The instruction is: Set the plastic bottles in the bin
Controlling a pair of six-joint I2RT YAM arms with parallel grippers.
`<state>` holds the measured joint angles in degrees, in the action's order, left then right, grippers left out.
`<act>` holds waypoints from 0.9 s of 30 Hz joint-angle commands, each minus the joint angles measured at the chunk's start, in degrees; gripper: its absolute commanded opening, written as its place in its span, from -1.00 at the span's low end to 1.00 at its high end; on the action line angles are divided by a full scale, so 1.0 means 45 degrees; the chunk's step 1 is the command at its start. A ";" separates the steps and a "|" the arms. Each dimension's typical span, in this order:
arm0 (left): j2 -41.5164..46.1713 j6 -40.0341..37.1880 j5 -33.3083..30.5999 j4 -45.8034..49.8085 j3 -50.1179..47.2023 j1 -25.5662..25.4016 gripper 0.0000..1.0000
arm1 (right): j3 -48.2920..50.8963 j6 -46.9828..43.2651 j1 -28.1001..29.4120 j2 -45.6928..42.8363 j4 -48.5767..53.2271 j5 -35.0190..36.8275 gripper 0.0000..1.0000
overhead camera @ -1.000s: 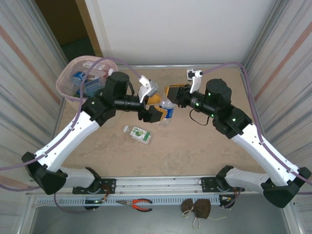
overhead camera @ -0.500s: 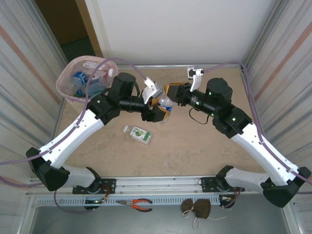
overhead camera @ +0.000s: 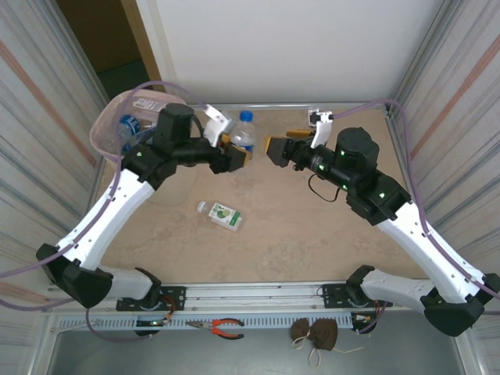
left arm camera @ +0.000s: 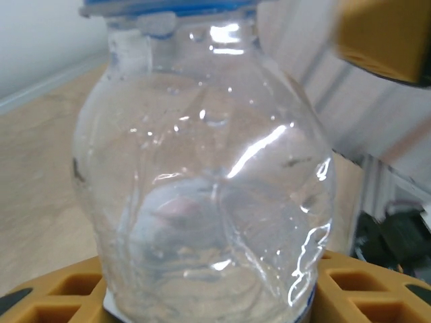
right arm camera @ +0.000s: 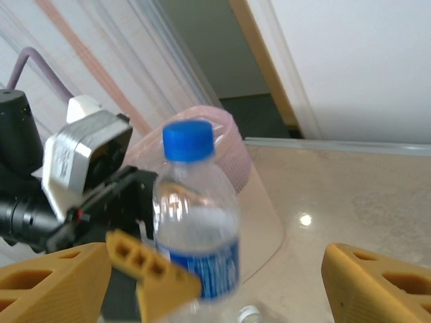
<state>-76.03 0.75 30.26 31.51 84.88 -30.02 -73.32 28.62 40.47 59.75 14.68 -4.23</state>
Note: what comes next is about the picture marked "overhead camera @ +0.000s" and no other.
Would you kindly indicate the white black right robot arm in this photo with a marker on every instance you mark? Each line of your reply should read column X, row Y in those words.
column 422, row 238

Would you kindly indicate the beige mesh waste bin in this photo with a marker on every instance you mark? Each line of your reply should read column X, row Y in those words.
column 172, row 195

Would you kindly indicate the pink plastic bin liner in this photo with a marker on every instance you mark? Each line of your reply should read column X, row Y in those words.
column 102, row 133

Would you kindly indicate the lime picture label bottle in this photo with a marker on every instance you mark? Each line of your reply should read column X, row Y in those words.
column 220, row 214

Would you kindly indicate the brown wooden door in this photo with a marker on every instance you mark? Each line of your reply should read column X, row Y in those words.
column 101, row 31

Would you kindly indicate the large brown cloth pouch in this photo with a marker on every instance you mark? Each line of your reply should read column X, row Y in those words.
column 324, row 334

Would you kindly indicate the small brown cloth pouch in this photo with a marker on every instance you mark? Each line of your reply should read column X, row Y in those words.
column 300, row 329

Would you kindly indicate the small board green light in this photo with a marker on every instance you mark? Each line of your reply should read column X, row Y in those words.
column 152, row 323

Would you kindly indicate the aluminium side rail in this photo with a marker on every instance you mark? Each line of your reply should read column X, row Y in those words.
column 390, row 119
column 97, row 176

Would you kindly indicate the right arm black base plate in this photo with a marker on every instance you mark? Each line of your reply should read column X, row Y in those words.
column 332, row 293

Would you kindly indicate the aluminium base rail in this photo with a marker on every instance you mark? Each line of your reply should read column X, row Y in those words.
column 254, row 293

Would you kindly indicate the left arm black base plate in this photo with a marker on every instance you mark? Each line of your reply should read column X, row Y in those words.
column 176, row 297

